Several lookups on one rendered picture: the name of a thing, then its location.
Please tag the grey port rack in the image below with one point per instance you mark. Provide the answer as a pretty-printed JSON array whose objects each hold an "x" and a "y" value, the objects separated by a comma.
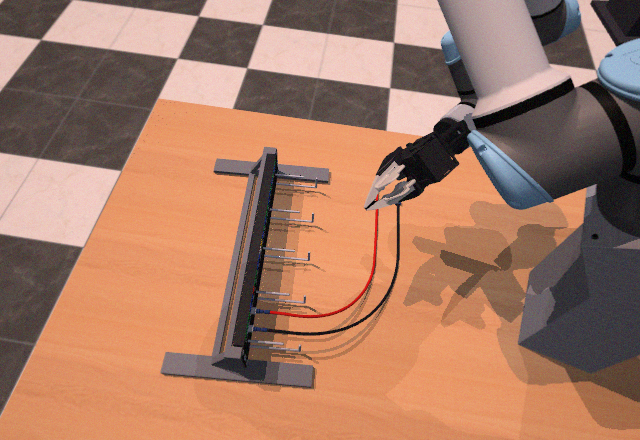
[{"x": 238, "y": 366}]

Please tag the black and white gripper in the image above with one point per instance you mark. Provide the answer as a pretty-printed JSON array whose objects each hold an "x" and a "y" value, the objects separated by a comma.
[{"x": 423, "y": 162}]

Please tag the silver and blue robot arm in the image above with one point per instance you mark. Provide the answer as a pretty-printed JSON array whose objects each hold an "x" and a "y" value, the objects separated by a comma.
[{"x": 562, "y": 138}]

